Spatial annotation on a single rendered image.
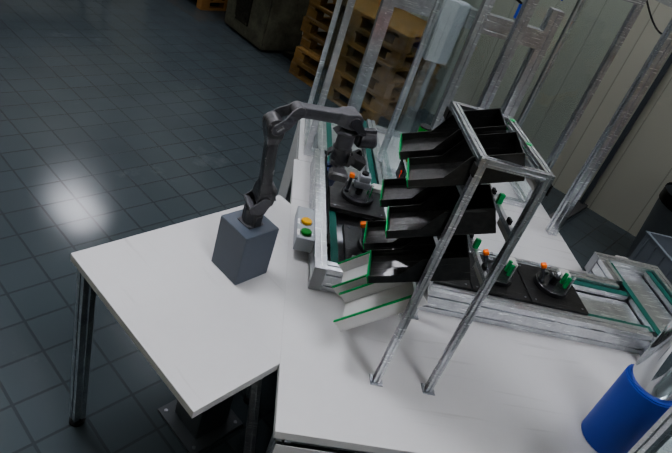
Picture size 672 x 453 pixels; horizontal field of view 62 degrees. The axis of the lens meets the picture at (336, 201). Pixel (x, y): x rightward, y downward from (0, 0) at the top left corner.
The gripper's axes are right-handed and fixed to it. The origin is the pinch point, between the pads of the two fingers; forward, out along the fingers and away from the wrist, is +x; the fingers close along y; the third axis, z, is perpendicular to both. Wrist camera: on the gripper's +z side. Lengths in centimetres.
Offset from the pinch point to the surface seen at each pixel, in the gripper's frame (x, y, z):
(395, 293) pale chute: 13.9, -35.9, 22.7
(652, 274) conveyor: 30, 36, 165
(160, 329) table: 40, -42, -42
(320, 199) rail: 30.0, 33.3, 4.2
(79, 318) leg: 66, -20, -71
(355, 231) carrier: 28.3, 13.3, 17.6
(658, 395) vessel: 10, -61, 97
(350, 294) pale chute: 22.3, -30.5, 11.5
